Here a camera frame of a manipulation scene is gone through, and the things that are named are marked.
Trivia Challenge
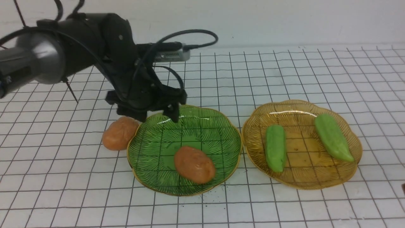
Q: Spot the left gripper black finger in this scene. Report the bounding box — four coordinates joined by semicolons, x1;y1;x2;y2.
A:
162;103;180;123
116;107;147;123

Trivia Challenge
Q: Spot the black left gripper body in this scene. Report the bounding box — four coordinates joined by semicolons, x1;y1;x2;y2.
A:
101;14;187;112

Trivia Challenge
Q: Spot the brown potato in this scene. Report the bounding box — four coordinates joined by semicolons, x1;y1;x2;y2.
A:
102;116;139;151
174;146;216;184

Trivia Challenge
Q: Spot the short green gourd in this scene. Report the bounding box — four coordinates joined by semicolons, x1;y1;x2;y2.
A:
265;124;287;173

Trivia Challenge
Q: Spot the long green gourd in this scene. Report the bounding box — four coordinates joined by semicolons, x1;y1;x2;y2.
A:
314;113;355;162

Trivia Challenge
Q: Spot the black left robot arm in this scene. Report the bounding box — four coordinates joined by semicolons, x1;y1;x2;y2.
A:
1;13;187;122

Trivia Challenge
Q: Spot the green glass plate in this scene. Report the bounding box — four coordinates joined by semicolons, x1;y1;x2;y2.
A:
127;105;243;196

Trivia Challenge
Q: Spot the white grid tablecloth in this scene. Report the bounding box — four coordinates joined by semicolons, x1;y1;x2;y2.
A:
0;45;404;228

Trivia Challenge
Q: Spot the amber glass plate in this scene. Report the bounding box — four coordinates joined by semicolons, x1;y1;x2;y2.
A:
242;100;363;190

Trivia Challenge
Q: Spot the black camera cable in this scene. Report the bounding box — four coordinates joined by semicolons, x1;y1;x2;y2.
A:
133;29;219;91

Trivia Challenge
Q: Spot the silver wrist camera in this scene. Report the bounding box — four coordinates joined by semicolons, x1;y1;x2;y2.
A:
137;42;190;62

